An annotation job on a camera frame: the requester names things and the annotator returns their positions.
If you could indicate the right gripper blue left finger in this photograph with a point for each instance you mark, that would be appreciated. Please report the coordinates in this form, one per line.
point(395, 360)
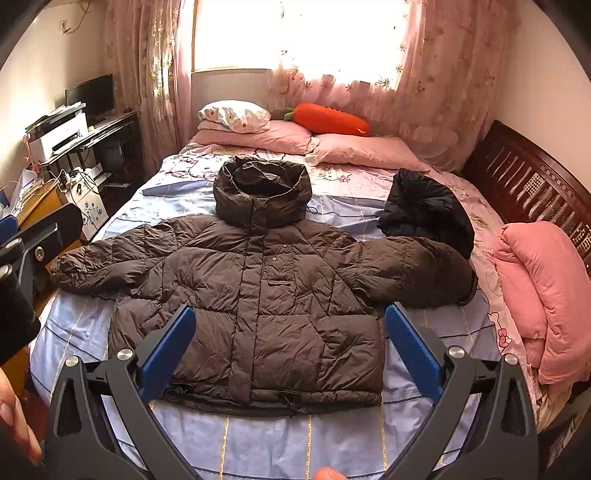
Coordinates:
point(80, 441)

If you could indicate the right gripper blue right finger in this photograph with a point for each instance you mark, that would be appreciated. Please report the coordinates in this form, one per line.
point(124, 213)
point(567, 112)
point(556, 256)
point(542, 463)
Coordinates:
point(501, 442)

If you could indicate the brown hooded puffer jacket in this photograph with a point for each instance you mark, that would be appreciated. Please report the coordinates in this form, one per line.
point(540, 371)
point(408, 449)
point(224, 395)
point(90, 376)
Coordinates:
point(290, 311)

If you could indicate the person's left hand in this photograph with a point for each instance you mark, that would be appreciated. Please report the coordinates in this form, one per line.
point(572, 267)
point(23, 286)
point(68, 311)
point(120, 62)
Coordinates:
point(13, 418)

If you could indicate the person's right hand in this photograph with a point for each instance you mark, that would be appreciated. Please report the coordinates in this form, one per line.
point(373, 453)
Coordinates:
point(327, 473)

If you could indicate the white floral paper bag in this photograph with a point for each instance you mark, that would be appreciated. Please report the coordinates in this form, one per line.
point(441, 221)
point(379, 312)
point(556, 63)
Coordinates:
point(82, 191)

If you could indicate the white printer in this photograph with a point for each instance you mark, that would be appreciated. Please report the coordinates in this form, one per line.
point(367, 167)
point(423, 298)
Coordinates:
point(51, 134)

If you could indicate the blue and pink bedspread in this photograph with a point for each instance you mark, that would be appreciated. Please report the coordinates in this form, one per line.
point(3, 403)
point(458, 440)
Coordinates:
point(361, 443)

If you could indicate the black desk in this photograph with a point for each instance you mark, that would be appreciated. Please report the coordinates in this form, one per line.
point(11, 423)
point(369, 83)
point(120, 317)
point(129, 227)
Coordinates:
point(115, 145)

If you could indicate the pink folded garment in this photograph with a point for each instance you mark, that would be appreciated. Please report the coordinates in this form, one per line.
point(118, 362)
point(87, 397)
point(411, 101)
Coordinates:
point(547, 290)

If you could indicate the black computer monitor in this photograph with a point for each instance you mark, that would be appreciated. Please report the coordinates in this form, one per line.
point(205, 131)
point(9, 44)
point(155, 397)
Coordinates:
point(98, 96)

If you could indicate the black puffer jacket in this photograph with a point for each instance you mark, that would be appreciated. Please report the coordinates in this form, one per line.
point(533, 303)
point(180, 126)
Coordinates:
point(419, 206)

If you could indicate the white patterned pillow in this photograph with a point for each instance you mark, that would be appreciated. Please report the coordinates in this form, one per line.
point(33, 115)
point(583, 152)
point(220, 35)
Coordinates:
point(235, 116)

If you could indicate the dark wooden headboard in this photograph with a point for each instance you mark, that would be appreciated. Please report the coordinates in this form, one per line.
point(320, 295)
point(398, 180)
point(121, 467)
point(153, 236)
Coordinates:
point(523, 183)

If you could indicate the pink pillow left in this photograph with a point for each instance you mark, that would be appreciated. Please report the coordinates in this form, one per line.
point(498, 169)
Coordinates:
point(282, 137)

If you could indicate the pink pillow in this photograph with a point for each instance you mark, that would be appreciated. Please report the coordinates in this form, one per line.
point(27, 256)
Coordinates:
point(389, 153)
point(282, 137)

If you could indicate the pink pillow right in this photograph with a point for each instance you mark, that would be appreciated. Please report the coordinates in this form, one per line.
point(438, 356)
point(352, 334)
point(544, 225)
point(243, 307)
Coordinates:
point(389, 153)

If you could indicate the orange carrot plush pillow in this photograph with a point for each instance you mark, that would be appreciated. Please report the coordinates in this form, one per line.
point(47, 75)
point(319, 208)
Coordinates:
point(319, 119)

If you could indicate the pink floral curtain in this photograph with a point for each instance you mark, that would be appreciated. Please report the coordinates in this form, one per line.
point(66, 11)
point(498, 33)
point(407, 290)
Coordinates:
point(424, 71)

